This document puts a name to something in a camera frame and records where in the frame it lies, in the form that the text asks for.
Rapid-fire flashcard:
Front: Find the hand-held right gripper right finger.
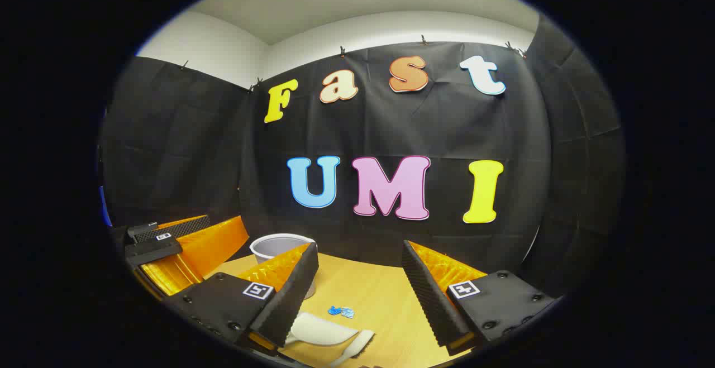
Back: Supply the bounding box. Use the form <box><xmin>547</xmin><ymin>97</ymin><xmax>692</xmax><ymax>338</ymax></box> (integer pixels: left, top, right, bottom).
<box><xmin>401</xmin><ymin>240</ymin><xmax>560</xmax><ymax>356</ymax></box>

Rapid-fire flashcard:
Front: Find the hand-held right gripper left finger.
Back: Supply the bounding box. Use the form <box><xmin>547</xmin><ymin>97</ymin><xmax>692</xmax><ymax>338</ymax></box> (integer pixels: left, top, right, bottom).
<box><xmin>161</xmin><ymin>242</ymin><xmax>320</xmax><ymax>352</ymax></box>

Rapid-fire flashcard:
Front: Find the white plastic dustpan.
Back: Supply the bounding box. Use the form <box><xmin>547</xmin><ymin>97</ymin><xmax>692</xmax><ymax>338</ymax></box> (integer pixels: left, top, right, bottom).
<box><xmin>285</xmin><ymin>312</ymin><xmax>359</xmax><ymax>348</ymax></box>

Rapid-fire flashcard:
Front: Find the grey plastic garbage bin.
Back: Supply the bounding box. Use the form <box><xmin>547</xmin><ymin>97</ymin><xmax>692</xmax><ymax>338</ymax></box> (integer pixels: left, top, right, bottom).
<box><xmin>250</xmin><ymin>233</ymin><xmax>318</xmax><ymax>300</ymax></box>

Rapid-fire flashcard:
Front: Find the wooden desktop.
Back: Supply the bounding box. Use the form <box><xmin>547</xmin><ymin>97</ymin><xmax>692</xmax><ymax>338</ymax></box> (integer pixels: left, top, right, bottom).
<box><xmin>204</xmin><ymin>251</ymin><xmax>475</xmax><ymax>368</ymax></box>

